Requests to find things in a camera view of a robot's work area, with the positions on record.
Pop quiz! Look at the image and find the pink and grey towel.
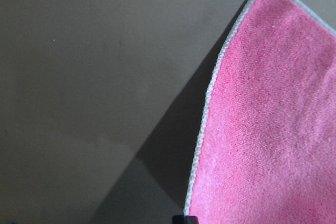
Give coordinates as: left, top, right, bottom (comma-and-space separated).
183, 0, 335, 223

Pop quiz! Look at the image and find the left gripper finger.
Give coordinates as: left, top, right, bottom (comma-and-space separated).
172, 214, 199, 224

